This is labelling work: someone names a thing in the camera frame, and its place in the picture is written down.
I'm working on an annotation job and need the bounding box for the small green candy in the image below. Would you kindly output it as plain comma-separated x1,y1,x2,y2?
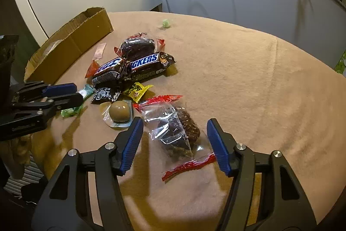
162,19,171,29

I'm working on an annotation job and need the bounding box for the brown cardboard box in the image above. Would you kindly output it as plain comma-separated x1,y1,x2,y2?
24,7,113,84

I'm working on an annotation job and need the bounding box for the round chocolate ball pack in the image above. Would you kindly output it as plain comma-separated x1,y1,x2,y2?
99,100,134,128

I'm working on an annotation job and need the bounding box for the red date bag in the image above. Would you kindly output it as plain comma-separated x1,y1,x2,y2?
134,95,216,182

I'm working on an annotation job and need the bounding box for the pink candy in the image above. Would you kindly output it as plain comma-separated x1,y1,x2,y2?
93,42,107,61

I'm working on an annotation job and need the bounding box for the small red candy packet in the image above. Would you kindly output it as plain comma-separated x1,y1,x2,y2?
85,60,100,79

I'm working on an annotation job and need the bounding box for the clear bag dark snack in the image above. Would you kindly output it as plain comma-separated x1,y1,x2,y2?
114,33,165,61

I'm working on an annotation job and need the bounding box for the green mint candy pack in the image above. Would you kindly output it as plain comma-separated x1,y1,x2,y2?
60,84,95,118

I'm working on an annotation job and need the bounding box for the yellow candy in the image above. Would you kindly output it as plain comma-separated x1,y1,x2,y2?
122,82,153,103

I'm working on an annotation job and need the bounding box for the small Snickers bar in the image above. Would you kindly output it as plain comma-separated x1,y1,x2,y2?
91,56,125,86

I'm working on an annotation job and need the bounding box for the long Snickers bar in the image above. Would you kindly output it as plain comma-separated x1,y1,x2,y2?
118,52,177,80

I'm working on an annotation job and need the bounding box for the black white patterned packet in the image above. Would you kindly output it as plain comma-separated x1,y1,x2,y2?
91,87,121,104

